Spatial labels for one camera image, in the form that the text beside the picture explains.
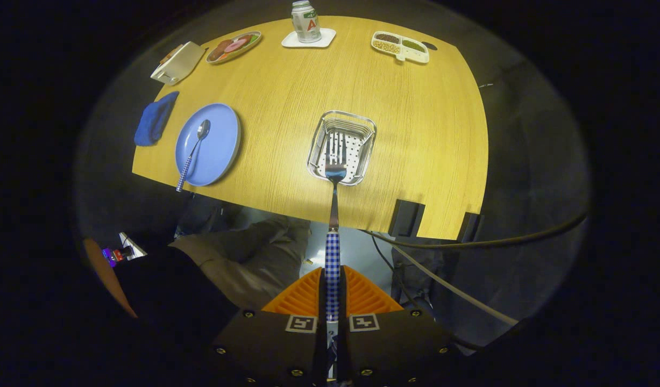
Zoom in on person's grey trousers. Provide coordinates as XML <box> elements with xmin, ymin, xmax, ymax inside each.
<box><xmin>168</xmin><ymin>215</ymin><xmax>311</xmax><ymax>310</ymax></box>

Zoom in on blue folded cloth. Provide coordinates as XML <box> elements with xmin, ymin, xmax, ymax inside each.
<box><xmin>134</xmin><ymin>91</ymin><xmax>180</xmax><ymax>147</ymax></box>

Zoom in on thick black cable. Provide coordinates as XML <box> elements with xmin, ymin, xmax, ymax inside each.
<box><xmin>359</xmin><ymin>211</ymin><xmax>588</xmax><ymax>249</ymax></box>

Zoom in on thin grey cable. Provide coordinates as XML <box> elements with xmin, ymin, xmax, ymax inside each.
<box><xmin>392</xmin><ymin>245</ymin><xmax>520</xmax><ymax>327</ymax></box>

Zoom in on oval grey food plate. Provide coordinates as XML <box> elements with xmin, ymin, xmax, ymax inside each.
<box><xmin>206</xmin><ymin>31</ymin><xmax>262</xmax><ymax>65</ymax></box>

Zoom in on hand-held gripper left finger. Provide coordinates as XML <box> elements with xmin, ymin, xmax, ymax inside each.
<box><xmin>211</xmin><ymin>266</ymin><xmax>330</xmax><ymax>387</ymax></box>

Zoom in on white divided snack tray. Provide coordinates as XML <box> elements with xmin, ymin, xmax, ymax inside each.
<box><xmin>371</xmin><ymin>31</ymin><xmax>430</xmax><ymax>65</ymax></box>

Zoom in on white toaster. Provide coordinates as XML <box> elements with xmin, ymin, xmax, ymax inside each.
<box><xmin>150</xmin><ymin>41</ymin><xmax>207</xmax><ymax>86</ymax></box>

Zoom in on fork with blue checked handle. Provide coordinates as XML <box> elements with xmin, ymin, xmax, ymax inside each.
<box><xmin>324</xmin><ymin>132</ymin><xmax>347</xmax><ymax>382</ymax></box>

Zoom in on white coaster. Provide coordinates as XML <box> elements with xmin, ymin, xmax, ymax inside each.
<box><xmin>281</xmin><ymin>28</ymin><xmax>337</xmax><ymax>49</ymax></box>

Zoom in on black table bracket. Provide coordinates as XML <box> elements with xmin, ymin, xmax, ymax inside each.
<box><xmin>389</xmin><ymin>199</ymin><xmax>425</xmax><ymax>240</ymax></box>
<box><xmin>458</xmin><ymin>212</ymin><xmax>484</xmax><ymax>242</ymax></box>

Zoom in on blue round plate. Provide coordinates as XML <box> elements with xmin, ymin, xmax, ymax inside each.
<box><xmin>175</xmin><ymin>103</ymin><xmax>242</xmax><ymax>187</ymax></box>

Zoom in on colourful screen device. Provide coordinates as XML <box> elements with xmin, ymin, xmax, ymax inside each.
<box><xmin>102</xmin><ymin>232</ymin><xmax>146</xmax><ymax>268</ymax></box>

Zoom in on metal wire cutlery basket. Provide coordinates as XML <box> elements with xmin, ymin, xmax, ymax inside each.
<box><xmin>307</xmin><ymin>110</ymin><xmax>377</xmax><ymax>187</ymax></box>

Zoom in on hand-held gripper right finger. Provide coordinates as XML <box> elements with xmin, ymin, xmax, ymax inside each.
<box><xmin>339</xmin><ymin>266</ymin><xmax>454</xmax><ymax>387</ymax></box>

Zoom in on spoon with blue checked handle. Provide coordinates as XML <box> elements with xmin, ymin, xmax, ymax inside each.
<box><xmin>175</xmin><ymin>119</ymin><xmax>211</xmax><ymax>193</ymax></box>

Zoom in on white and green can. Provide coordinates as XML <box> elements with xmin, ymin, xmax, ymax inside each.
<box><xmin>292</xmin><ymin>1</ymin><xmax>322</xmax><ymax>44</ymax></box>

